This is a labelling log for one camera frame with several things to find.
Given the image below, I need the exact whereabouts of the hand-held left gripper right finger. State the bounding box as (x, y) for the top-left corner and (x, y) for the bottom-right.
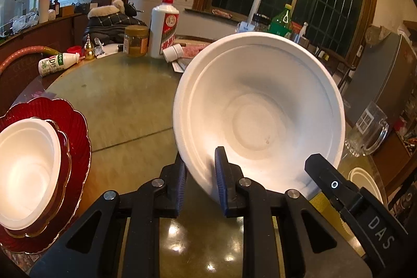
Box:
(214, 146), (372, 278)

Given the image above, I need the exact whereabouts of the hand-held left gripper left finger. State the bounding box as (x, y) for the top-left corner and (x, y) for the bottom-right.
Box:
(29, 152), (188, 278)

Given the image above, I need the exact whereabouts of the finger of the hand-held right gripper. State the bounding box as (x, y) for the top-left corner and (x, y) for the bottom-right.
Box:
(304, 153), (363, 211)

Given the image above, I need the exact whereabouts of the cream ribbed plastic bowl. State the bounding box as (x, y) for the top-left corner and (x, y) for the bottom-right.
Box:
(347, 166), (384, 205)

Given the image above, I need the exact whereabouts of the white foam bowl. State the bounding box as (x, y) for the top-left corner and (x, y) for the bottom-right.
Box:
(173, 31), (346, 205)
(0, 117), (61, 231)

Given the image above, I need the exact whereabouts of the red scalloped fruit bowl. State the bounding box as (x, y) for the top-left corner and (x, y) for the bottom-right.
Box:
(0, 98), (93, 254)

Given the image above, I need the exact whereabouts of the clear glass pitcher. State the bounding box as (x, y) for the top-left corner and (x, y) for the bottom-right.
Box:
(345, 101), (390, 157)

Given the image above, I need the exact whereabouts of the grey refrigerator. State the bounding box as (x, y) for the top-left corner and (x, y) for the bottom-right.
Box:
(344, 34), (417, 129)

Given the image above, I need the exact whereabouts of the dark wooden chair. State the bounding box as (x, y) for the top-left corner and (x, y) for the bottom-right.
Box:
(314, 47), (357, 90)

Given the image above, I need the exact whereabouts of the white booklet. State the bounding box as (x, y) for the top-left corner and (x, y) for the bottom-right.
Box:
(171, 58), (191, 73)

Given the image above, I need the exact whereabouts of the pink sliced meat tray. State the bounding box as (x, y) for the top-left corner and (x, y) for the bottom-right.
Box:
(182, 44), (209, 59)

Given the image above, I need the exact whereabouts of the small white cup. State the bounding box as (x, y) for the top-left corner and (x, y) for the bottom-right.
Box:
(162, 44), (185, 63)

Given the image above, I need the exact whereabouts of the crumpled plastic bag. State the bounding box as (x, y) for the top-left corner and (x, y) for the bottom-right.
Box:
(365, 26), (391, 45)

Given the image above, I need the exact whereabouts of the brown paste jar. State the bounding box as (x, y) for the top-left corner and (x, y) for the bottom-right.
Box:
(124, 25), (150, 58)

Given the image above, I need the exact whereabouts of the green plastic bottle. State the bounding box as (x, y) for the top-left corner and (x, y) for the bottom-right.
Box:
(269, 4), (293, 39)

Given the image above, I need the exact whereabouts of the white liquor bottle red cap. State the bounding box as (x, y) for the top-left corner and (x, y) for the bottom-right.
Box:
(148, 0), (180, 59)

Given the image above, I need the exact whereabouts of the clear bottle with black lid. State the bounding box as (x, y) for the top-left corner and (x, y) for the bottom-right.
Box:
(251, 14), (271, 33)

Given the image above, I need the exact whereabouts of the gold gourd ornament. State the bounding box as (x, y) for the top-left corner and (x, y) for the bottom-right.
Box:
(84, 34), (96, 61)

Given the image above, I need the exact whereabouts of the white paper roll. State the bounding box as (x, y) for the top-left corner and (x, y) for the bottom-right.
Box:
(248, 0), (262, 25)

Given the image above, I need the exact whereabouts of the white and green drink bottle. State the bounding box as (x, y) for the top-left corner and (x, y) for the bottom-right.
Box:
(38, 52), (80, 77)

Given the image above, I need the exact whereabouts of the dark jacket with fur trim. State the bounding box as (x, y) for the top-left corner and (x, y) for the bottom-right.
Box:
(87, 0), (149, 46)

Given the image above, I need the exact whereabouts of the white plastic bag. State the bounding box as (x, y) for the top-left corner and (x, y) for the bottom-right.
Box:
(11, 13), (40, 33)

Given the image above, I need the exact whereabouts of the orange hose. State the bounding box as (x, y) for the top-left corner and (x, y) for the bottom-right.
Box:
(0, 44), (62, 75)

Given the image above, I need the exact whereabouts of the cream tumbler with handle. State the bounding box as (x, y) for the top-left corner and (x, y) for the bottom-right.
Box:
(33, 0), (53, 24)

